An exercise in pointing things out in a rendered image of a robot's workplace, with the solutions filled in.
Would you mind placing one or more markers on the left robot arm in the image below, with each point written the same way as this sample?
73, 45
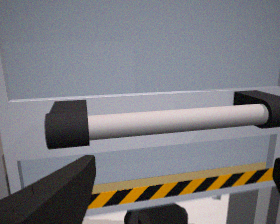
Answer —
170, 214

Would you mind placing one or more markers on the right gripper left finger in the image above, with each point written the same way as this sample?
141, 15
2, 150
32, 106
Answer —
61, 197

